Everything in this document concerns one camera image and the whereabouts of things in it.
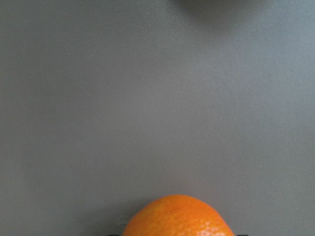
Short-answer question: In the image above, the orange fruit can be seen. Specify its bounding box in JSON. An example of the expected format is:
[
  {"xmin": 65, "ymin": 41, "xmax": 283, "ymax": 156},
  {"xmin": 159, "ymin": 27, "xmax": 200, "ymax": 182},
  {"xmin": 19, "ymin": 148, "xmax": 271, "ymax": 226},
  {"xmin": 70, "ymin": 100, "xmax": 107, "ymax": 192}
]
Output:
[{"xmin": 123, "ymin": 195, "xmax": 234, "ymax": 236}]

